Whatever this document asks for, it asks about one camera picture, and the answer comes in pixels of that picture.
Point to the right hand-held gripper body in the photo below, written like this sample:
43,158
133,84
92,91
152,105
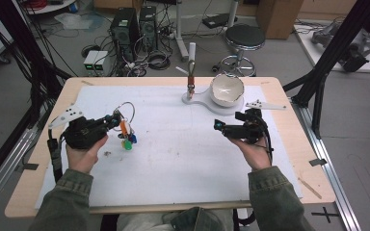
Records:
247,130

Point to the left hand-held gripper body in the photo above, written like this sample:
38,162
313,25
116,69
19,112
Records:
83,133

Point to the key bunch with coloured tags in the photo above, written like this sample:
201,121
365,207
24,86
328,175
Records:
126,130

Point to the white key stand with post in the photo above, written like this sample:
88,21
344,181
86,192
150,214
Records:
224,109

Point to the person's left hand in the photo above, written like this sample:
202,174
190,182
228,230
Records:
83,159

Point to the person's right hand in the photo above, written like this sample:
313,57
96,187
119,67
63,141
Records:
253,155

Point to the white cracked bowl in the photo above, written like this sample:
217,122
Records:
227,89

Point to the white power supply box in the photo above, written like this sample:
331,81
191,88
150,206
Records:
89,61
102,61

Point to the white foam mat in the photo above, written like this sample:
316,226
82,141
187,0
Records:
173,160

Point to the wooden table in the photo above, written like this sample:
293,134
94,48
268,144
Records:
305,150

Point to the black round stool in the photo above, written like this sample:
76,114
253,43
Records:
244,36

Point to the thin wooden stick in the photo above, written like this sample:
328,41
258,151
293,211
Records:
310,188

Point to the large black computer tower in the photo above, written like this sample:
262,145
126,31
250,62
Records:
123,30

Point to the slim black computer tower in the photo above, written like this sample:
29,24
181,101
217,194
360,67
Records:
147,27

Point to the flat black device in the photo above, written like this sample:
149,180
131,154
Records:
218,20

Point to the white desk leg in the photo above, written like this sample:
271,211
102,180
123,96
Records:
179,32

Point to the person's lap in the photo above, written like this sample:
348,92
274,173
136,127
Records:
179,221

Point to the cardboard box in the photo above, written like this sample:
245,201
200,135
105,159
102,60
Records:
277,17

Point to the white platform with grey machine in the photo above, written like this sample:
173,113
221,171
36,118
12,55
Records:
350,48

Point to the round white table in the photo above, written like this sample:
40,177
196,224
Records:
49,7

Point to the black metal frame strut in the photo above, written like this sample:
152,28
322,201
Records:
330,51

